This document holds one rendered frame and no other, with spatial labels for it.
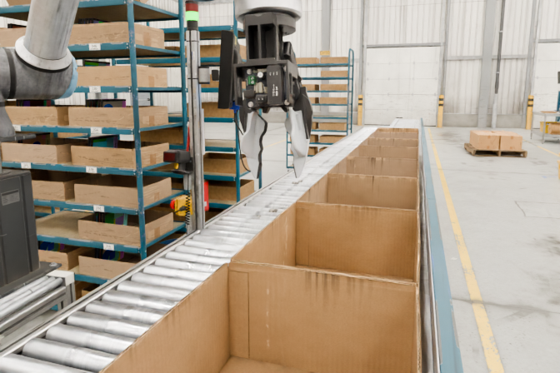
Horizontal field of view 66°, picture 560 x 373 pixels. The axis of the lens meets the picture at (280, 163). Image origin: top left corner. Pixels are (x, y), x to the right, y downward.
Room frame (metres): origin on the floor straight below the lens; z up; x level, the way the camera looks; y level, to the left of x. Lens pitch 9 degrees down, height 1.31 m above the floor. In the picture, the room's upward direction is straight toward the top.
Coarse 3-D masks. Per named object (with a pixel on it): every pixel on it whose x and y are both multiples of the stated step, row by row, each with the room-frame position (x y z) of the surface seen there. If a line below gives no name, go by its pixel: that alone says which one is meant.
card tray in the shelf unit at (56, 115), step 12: (12, 108) 2.32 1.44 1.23; (24, 108) 2.30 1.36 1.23; (36, 108) 2.27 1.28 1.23; (48, 108) 2.25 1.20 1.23; (60, 108) 2.26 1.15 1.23; (12, 120) 2.33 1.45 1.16; (24, 120) 2.30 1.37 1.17; (36, 120) 2.28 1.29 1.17; (48, 120) 2.25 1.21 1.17; (60, 120) 2.25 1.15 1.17
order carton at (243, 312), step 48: (240, 288) 0.63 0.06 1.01; (288, 288) 0.61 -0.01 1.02; (336, 288) 0.59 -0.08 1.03; (384, 288) 0.57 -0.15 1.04; (144, 336) 0.43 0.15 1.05; (192, 336) 0.53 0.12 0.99; (240, 336) 0.63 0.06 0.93; (288, 336) 0.61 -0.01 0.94; (336, 336) 0.59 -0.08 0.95; (384, 336) 0.57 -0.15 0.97
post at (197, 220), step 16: (192, 32) 1.72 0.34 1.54; (192, 48) 1.72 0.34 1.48; (192, 64) 1.72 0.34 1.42; (192, 80) 1.72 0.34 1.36; (192, 96) 1.73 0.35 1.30; (192, 112) 1.73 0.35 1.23; (192, 128) 1.73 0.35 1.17; (192, 144) 1.73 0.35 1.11; (192, 176) 1.73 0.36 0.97; (192, 192) 1.73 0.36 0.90; (192, 208) 1.73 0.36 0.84; (192, 224) 1.73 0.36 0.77
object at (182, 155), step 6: (168, 150) 1.67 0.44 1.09; (174, 150) 1.66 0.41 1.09; (180, 150) 1.68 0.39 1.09; (186, 150) 1.71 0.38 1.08; (168, 156) 1.64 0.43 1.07; (174, 156) 1.63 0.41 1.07; (180, 156) 1.66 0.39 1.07; (186, 156) 1.70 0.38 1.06; (174, 162) 1.64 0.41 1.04; (180, 162) 1.67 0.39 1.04; (186, 162) 1.72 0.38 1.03; (174, 168) 1.69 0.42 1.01; (180, 168) 1.69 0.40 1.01; (180, 174) 1.72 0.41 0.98; (186, 174) 1.72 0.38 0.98
